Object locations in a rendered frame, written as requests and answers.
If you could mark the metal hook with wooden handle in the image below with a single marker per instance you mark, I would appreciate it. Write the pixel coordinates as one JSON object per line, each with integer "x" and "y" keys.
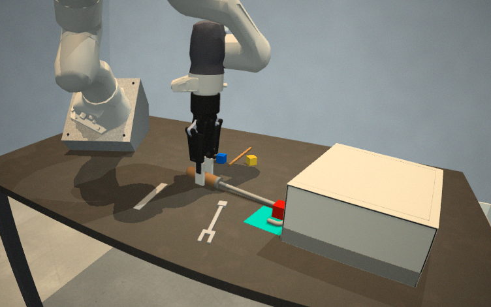
{"x": 217, "y": 182}

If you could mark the orange thin stick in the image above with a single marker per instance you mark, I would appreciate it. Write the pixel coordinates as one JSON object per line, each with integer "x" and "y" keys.
{"x": 240, "y": 156}

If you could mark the teal flat square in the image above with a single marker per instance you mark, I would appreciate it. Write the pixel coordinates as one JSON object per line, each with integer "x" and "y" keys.
{"x": 258, "y": 219}

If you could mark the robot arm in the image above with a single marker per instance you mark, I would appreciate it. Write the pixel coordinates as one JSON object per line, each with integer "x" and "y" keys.
{"x": 103, "y": 105}

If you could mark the yellow cube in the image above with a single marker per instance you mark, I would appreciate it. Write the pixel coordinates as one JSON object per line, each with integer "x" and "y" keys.
{"x": 251, "y": 160}

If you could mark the red block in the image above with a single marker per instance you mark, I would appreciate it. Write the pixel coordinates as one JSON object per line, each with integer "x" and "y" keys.
{"x": 278, "y": 209}

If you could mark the pale grey flat bar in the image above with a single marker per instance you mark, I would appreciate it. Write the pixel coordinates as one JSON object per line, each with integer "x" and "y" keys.
{"x": 150, "y": 196}

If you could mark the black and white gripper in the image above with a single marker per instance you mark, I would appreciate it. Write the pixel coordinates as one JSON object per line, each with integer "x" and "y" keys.
{"x": 208, "y": 127}

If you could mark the blue cube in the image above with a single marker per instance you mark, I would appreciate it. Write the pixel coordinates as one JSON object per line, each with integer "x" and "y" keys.
{"x": 221, "y": 158}

